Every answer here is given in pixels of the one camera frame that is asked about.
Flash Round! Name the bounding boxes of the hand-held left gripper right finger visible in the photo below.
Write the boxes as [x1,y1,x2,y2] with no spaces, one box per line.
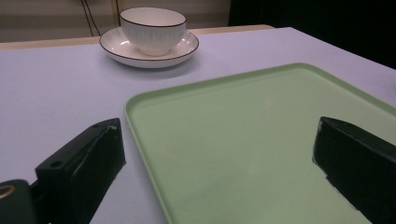
[312,116,396,224]

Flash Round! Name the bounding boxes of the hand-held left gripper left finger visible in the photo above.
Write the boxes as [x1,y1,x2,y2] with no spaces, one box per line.
[35,117,127,224]

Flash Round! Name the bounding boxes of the white ribbed bowl dark rim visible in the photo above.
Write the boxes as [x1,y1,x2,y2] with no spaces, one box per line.
[119,7,188,57]

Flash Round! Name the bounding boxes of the light green plastic tray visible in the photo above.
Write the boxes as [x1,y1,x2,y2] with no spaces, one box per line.
[123,62,396,224]

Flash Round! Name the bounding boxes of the white saucer dark rim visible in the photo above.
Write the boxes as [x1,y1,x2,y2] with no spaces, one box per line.
[99,26,200,69]

